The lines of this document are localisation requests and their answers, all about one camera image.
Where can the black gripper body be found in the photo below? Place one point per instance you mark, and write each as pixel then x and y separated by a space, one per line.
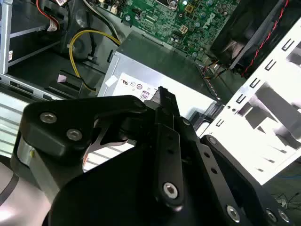
pixel 105 200

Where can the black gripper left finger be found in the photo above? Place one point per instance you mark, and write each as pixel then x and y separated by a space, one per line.
pixel 58 122

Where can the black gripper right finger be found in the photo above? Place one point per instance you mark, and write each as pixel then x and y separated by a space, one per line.
pixel 235 179

